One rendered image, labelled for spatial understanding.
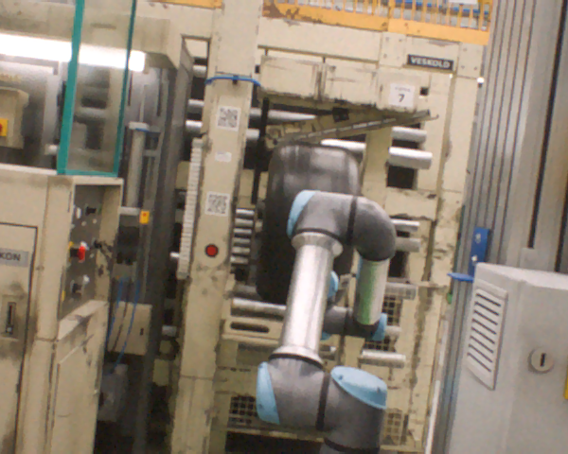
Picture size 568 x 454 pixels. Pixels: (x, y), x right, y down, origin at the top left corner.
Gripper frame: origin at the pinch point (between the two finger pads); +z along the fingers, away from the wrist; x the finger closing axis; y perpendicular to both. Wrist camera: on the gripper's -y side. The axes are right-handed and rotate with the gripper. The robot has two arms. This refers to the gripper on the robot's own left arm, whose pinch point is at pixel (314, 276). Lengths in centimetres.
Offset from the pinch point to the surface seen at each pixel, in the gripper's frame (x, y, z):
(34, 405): 64, -30, -64
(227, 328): 25.2, -21.5, 8.5
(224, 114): 35, 48, 18
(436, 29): -141, 220, 538
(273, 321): 10.8, -17.4, 9.5
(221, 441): 24, -84, 76
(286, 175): 12.8, 30.3, 3.1
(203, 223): 38.2, 11.0, 18.1
